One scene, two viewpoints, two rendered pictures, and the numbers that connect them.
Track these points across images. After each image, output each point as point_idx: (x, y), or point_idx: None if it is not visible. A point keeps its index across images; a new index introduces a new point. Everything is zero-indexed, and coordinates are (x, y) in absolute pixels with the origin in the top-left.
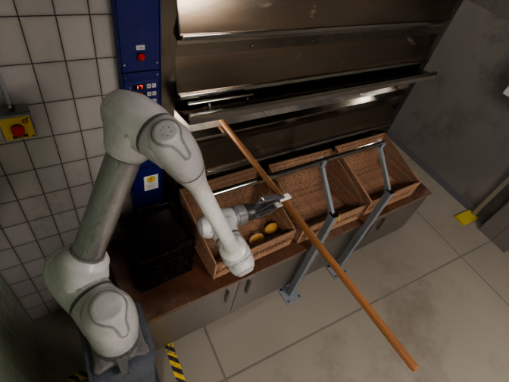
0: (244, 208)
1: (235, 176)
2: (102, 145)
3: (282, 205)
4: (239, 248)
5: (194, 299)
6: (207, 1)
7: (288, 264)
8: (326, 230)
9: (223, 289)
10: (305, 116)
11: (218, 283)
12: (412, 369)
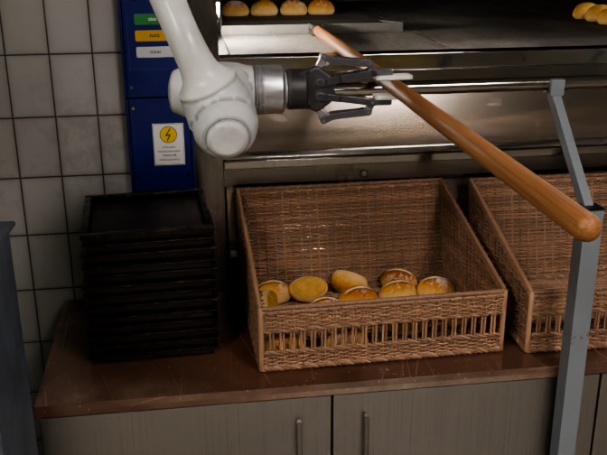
0: (277, 66)
1: (379, 191)
2: (78, 29)
3: (392, 98)
4: (211, 67)
5: (195, 392)
6: None
7: (503, 419)
8: (577, 264)
9: (278, 397)
10: (551, 52)
11: (269, 380)
12: (574, 226)
